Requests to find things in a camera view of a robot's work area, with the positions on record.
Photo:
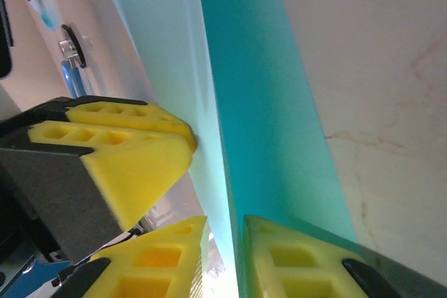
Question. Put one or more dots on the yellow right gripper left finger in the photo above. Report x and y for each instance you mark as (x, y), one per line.
(167, 273)

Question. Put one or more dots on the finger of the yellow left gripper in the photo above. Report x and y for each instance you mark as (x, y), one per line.
(139, 172)
(164, 121)

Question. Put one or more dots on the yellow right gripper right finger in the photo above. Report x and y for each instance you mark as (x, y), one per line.
(265, 277)

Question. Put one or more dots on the light blue paper sheet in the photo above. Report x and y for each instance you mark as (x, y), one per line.
(251, 102)

